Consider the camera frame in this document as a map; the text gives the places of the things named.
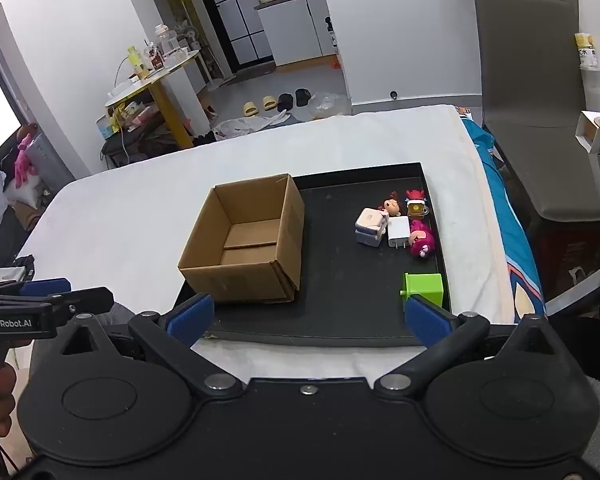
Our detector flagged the white charger plug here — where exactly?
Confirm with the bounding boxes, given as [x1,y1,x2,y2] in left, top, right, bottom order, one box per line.
[387,216,412,249]

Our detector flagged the white lavender block toy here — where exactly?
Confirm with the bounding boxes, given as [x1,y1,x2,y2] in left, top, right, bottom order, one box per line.
[355,207,390,248]

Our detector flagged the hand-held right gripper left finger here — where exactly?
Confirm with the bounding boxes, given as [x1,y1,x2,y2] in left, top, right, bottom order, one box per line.
[55,292,243,398]

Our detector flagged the pile of colourful packets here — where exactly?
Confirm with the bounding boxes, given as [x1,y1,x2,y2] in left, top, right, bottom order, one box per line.
[97,100,161,136]

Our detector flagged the black tray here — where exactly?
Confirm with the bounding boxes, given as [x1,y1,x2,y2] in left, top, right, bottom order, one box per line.
[172,162,453,348]

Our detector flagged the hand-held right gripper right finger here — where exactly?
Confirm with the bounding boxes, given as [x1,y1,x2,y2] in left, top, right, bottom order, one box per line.
[375,294,563,398]

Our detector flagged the grey chair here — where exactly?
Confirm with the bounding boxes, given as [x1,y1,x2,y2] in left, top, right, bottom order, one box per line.
[472,0,600,223]

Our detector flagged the black framed glass door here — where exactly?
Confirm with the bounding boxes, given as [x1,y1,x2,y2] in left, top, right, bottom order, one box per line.
[200,0,273,66]

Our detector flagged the blue printed blanket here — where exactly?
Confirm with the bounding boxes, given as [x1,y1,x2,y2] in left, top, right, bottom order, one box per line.
[455,107,548,323]

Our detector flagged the red-hat figurine with yellow mug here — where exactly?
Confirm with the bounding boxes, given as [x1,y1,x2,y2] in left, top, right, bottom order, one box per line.
[405,189,430,219]

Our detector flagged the pink plush toy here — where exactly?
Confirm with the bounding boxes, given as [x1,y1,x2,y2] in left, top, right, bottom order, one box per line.
[12,125,41,186]

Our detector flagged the magenta doll figurine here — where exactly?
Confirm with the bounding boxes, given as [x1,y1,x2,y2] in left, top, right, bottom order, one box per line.
[409,220,436,261]

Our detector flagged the clear plastic jar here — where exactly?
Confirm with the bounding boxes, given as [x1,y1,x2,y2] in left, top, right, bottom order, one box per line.
[155,25,186,58]

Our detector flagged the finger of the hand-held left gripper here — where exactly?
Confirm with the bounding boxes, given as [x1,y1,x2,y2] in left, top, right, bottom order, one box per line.
[30,287,115,318]
[0,278,72,301]

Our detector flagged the clear plastic bag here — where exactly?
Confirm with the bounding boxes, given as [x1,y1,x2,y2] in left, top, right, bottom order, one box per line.
[307,91,352,121]

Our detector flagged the white kitchen cabinet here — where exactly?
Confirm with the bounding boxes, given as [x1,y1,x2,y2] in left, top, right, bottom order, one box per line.
[254,0,338,67]

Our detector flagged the brown cardboard box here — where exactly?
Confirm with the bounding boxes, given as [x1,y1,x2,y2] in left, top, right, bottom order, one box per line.
[177,173,306,306]

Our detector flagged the green hexagonal box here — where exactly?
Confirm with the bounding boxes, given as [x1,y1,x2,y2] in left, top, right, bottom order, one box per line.
[399,272,446,313]

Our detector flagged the brown-haired doll figurine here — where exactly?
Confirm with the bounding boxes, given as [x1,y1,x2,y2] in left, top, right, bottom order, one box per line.
[377,191,406,217]

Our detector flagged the yellow round side table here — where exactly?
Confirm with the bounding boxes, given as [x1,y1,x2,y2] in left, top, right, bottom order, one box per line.
[104,49,213,151]

